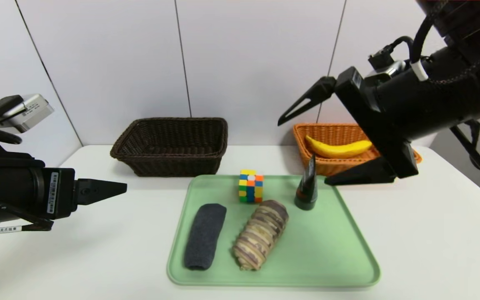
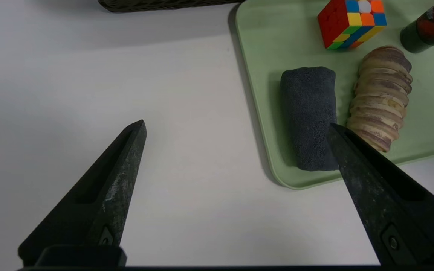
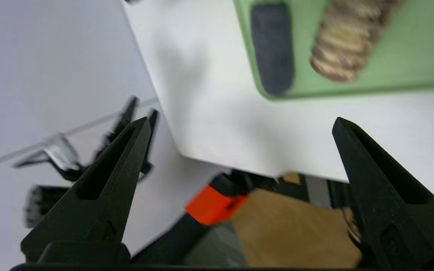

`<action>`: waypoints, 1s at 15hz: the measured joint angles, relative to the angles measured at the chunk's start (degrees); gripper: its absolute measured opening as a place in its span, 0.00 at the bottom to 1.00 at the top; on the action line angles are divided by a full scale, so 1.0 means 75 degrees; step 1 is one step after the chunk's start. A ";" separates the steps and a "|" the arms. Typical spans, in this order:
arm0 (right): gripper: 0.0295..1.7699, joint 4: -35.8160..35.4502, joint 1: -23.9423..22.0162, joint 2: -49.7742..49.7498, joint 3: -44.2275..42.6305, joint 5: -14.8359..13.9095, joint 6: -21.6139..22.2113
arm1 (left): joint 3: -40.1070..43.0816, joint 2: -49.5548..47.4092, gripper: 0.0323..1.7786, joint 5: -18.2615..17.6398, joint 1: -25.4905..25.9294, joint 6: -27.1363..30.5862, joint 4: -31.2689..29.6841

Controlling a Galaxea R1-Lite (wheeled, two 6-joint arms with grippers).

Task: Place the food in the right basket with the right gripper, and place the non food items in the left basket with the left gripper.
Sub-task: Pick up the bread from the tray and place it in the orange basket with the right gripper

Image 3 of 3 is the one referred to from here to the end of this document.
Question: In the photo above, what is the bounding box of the striped twisted bread loaf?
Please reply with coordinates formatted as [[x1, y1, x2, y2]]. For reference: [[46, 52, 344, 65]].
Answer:
[[310, 0, 402, 83]]

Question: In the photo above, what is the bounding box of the light green plastic tray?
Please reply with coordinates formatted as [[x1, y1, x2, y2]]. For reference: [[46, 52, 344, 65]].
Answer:
[[233, 0, 434, 100]]

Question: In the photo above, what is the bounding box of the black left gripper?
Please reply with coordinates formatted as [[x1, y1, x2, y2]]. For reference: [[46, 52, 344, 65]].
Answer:
[[61, 96, 160, 182]]

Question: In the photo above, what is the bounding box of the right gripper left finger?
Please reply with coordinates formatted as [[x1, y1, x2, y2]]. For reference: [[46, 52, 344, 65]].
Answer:
[[20, 117, 152, 264]]

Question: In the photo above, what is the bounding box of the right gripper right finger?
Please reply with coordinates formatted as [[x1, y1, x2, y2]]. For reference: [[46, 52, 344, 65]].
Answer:
[[332, 117, 434, 269]]

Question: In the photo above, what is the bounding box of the brown cardboard box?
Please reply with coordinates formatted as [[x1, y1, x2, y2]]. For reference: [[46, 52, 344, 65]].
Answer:
[[232, 173, 362, 268]]

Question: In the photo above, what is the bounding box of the orange black robot base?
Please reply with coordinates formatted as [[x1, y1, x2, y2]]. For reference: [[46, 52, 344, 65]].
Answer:
[[132, 169, 308, 266]]

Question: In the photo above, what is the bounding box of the dark grey towel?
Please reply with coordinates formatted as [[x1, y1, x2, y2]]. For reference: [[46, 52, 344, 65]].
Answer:
[[250, 2, 295, 96]]

